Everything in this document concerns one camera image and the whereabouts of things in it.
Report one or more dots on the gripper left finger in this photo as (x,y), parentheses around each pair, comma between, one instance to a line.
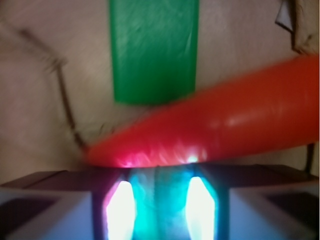
(68,205)

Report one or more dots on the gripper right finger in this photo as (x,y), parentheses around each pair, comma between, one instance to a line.
(252,202)

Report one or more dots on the green rectangular block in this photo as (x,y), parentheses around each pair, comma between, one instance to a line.
(154,50)

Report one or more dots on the orange toy carrot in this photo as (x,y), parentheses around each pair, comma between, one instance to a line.
(271,109)

